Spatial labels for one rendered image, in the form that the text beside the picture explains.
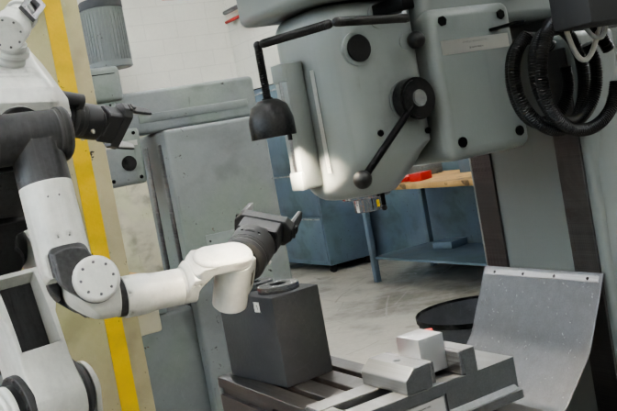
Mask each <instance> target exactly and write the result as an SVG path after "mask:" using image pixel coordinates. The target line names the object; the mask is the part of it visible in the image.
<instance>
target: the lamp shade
mask: <svg viewBox="0 0 617 411"><path fill-rule="evenodd" d="M249 128H250V133H251V138H252V141H255V140H260V139H269V138H274V137H280V136H285V135H290V134H295V133H297V130H296V125H295V119H294V116H293V114H292V112H291V110H290V108H289V107H288V105H287V103H286V102H284V101H282V100H280V99H278V98H273V97H269V98H265V99H262V101H259V102H257V103H256V104H255V105H254V106H253V107H252V109H251V112H250V119H249Z"/></svg>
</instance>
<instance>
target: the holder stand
mask: <svg viewBox="0 0 617 411"><path fill-rule="evenodd" d="M221 317H222V322H223V327H224V332H225V337H226V342H227V347H228V352H229V357H230V366H231V371H232V374H233V375H236V376H240V377H243V378H248V379H252V380H255V381H259V382H264V383H270V384H275V385H279V386H283V387H287V388H288V387H291V386H293V385H296V384H298V383H303V382H305V381H307V380H309V379H312V378H315V377H317V376H320V375H322V374H324V373H326V372H331V371H332V364H331V355H330V350H329V344H328V340H327V334H326V329H325V324H324V319H323V314H322V308H321V303H320V294H319V288H318V286H317V285H316V284H312V283H299V282H298V279H284V280H277V281H273V278H271V277H263V278H257V279H255V280H254V281H253V286H252V290H251V291H250V293H249V294H248V303H247V307H246V308H245V309H244V310H243V311H241V312H240V313H237V314H225V313H222V312H221Z"/></svg>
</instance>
